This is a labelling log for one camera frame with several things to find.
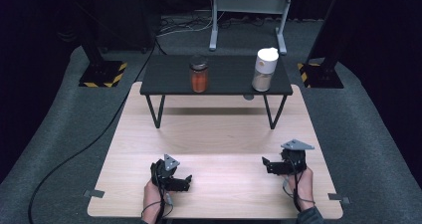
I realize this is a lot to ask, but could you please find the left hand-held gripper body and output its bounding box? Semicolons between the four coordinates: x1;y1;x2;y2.
150;153;182;189

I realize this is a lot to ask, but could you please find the grey tape strip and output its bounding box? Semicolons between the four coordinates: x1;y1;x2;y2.
83;188;106;199
326;192;351;205

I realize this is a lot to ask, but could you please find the white plastic bottle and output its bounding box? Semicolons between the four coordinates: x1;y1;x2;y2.
251;47;280;94

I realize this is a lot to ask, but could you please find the orange spice jar black lid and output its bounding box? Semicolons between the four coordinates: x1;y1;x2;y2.
188;55;210;95

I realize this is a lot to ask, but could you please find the right hand-held gripper cable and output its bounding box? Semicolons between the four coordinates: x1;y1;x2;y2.
282;155;317;213

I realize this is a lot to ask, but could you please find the long black floor cable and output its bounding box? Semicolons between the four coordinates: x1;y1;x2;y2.
27;44;157;224

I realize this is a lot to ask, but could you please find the bundle of floor cables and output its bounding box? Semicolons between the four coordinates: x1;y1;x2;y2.
155;14;214;39

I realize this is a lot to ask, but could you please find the black shelf with metal legs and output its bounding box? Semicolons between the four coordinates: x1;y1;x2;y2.
139;54;295;130

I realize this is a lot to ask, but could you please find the left hand-held gripper cable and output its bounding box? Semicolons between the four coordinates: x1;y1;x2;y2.
140;170;175;224

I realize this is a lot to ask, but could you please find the person's left hand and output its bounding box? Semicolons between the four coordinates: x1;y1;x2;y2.
142;179;173;224

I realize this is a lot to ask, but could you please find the black post with striped base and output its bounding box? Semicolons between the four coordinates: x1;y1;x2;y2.
78;24;128;89
297;0;345;90

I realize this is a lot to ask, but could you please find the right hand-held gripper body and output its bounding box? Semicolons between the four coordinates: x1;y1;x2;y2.
280;138;316;176

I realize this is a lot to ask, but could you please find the hand-held gripper cable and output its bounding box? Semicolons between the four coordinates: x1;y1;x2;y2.
282;155;317;213
140;170;175;224

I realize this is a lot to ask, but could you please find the grey metal stand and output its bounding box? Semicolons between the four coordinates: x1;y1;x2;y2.
208;0;296;56

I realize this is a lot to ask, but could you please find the person's right hand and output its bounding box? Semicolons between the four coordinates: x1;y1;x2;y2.
287;165;315;212

